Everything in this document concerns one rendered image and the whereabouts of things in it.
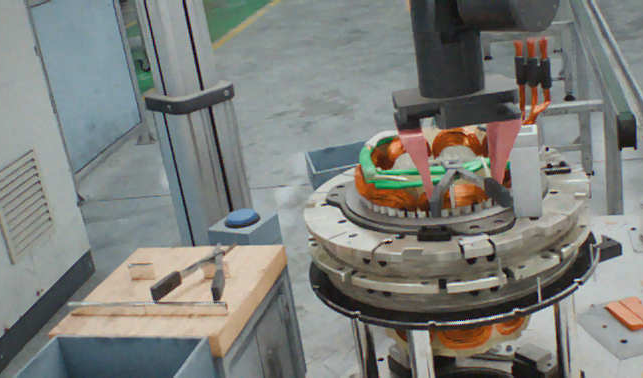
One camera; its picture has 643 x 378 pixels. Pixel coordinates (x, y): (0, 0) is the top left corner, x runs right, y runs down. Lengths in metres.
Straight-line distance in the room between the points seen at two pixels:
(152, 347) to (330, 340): 0.54
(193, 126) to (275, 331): 0.42
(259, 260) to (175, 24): 0.45
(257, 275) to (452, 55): 0.34
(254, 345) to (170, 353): 0.12
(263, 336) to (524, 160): 0.34
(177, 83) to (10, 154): 2.09
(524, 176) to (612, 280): 0.59
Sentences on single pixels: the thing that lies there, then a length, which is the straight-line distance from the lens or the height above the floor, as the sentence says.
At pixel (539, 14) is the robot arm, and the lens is 0.70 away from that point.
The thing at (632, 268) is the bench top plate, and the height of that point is 0.78.
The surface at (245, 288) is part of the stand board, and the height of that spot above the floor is 1.06.
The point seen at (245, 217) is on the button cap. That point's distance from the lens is 1.16.
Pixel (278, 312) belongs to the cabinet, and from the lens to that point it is 1.01.
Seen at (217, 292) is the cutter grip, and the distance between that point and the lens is 0.86.
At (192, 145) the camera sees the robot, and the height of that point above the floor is 1.10.
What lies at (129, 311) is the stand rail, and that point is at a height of 1.07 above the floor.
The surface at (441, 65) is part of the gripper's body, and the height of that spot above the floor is 1.29.
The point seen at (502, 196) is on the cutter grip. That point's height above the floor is 1.17.
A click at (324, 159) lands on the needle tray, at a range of 1.32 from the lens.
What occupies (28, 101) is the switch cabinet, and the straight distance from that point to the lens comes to 3.49.
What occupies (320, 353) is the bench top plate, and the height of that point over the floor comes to 0.78.
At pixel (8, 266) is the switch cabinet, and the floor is 0.31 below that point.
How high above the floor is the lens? 1.46
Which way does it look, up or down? 20 degrees down
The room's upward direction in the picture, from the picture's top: 10 degrees counter-clockwise
